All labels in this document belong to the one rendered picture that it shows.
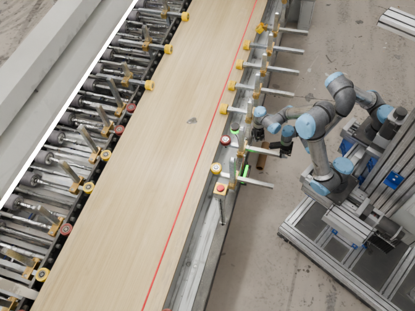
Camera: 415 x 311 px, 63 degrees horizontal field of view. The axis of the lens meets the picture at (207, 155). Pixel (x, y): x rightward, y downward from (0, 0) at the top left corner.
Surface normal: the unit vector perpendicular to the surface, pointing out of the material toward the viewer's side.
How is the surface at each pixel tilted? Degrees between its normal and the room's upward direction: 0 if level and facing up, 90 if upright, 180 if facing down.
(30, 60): 0
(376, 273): 0
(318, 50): 0
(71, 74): 61
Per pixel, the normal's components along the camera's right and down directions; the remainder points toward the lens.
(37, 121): 0.80, -0.07
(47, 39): -0.07, -0.53
